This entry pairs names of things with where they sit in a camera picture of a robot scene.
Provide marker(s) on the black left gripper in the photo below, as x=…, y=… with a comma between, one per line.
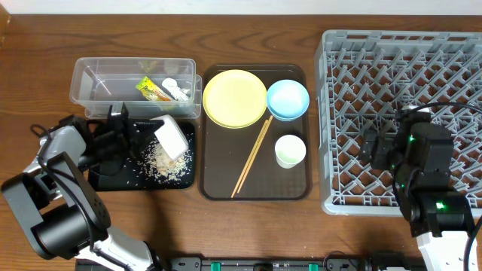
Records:
x=132, y=134

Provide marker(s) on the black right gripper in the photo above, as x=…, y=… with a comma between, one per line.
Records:
x=371, y=149

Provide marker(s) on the white bowl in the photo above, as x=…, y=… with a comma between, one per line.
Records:
x=170, y=137

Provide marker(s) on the yellow green snack wrapper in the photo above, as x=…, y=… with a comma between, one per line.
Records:
x=151, y=91

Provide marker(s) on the pale green cup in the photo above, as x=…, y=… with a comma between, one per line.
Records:
x=290, y=150

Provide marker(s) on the light blue bowl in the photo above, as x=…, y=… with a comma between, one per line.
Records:
x=287, y=100

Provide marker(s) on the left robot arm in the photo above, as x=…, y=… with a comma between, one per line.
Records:
x=59, y=211

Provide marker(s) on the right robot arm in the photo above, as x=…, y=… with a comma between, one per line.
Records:
x=418, y=158

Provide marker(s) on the grey dishwasher rack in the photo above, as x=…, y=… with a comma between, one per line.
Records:
x=363, y=78

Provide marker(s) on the pile of rice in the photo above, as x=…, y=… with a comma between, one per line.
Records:
x=158, y=169

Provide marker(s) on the black tray bin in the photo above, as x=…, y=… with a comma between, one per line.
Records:
x=110, y=178

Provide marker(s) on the clear plastic bin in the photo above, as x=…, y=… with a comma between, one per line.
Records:
x=99, y=82

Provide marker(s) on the crumpled white napkin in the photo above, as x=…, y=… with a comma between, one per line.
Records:
x=174, y=90

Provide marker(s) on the yellow plate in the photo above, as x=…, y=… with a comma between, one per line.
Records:
x=235, y=99

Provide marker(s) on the wooden chopstick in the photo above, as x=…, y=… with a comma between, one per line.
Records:
x=255, y=156
x=250, y=158

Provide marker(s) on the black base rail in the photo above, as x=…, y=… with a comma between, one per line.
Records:
x=335, y=261

